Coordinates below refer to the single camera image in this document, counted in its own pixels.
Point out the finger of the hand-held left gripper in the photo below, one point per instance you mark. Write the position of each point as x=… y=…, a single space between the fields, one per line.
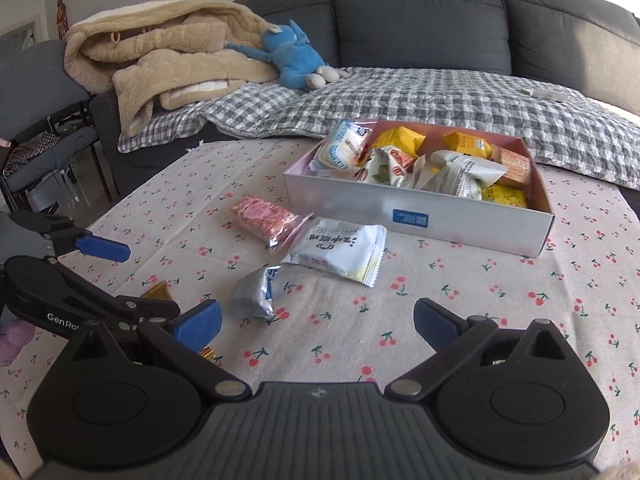
x=130 y=310
x=102 y=249

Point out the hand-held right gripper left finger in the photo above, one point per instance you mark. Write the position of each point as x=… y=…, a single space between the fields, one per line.
x=197 y=325

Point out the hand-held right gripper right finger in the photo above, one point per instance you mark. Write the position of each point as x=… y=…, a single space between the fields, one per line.
x=435 y=320

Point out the golden orange snack packet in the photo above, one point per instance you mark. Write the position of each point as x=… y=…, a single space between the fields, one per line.
x=157 y=290

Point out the white box with pink inside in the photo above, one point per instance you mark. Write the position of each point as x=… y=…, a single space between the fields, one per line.
x=350 y=200

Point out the white and green snack packet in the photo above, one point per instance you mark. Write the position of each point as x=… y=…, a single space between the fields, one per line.
x=374 y=175

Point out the brown cake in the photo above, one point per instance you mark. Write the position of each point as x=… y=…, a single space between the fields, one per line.
x=515 y=167

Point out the plain yellow snack packet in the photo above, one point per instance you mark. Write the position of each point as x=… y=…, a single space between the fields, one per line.
x=400 y=140

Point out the white and blue snack packet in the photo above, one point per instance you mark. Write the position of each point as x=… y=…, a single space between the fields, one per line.
x=342 y=147

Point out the cherry print tablecloth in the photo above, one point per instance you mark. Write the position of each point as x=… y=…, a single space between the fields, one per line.
x=450 y=300

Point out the purple soft object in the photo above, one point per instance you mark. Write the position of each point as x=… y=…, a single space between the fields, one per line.
x=12 y=342

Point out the silver foil snack packet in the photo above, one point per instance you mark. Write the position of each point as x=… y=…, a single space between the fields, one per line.
x=252 y=295

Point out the red checked cloth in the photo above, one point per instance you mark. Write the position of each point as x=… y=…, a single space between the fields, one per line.
x=30 y=152

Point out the white paw print snack packet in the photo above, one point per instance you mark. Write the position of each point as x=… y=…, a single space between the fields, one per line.
x=335 y=250

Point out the pink snack in clear wrapper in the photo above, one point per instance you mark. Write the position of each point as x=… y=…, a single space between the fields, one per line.
x=260 y=217

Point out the yellow printed snack packet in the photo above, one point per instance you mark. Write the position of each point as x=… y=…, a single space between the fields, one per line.
x=467 y=145
x=505 y=196

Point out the large white crinkled snack packet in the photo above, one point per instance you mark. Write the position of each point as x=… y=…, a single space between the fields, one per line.
x=460 y=175

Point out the brown label snack packet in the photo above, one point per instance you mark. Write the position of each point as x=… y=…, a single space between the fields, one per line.
x=400 y=162

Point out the grey office chair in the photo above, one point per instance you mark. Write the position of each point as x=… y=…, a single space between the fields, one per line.
x=40 y=85

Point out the beige quilted blanket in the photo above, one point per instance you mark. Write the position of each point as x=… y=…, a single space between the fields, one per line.
x=165 y=60

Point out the grey checked blanket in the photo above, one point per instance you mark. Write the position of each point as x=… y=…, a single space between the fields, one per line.
x=400 y=95

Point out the small white flat packet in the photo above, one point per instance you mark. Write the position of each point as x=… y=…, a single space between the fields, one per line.
x=547 y=94

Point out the blue plush toy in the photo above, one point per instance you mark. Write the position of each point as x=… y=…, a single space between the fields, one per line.
x=295 y=55

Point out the dark grey sofa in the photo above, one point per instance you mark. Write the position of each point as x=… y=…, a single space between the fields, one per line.
x=415 y=20

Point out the red wall hanging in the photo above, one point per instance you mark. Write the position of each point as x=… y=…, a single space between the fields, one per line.
x=61 y=10

